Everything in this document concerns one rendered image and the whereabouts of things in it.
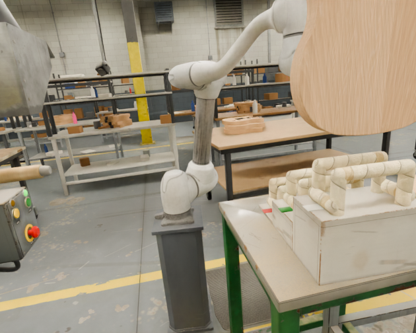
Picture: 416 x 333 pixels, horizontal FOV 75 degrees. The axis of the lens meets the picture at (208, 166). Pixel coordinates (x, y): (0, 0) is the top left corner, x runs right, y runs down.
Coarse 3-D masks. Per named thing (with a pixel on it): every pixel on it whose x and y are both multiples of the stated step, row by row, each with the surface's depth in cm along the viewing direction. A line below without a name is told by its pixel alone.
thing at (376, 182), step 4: (384, 160) 68; (380, 176) 69; (384, 176) 69; (372, 180) 71; (376, 180) 70; (380, 180) 70; (372, 184) 71; (376, 184) 70; (380, 184) 70; (372, 188) 72; (376, 188) 71; (380, 188) 70; (376, 192) 71; (380, 192) 71
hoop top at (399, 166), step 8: (400, 160) 61; (408, 160) 61; (336, 168) 59; (344, 168) 59; (352, 168) 59; (360, 168) 59; (368, 168) 59; (376, 168) 59; (384, 168) 59; (392, 168) 60; (400, 168) 60; (408, 168) 60; (336, 176) 59; (344, 176) 58; (352, 176) 59; (360, 176) 59; (368, 176) 59; (376, 176) 60
